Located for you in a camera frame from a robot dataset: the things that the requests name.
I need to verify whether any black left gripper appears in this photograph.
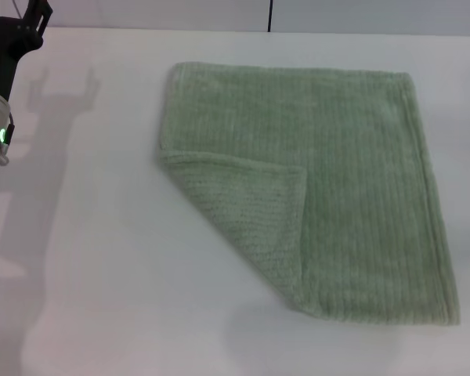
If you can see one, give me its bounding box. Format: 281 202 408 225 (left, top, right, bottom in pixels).
0 0 53 104

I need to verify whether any pale green ribbed towel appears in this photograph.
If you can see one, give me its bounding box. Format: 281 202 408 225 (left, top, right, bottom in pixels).
154 61 462 327

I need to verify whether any grey left wrist cable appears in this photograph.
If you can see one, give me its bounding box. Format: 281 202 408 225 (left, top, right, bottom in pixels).
0 112 16 166

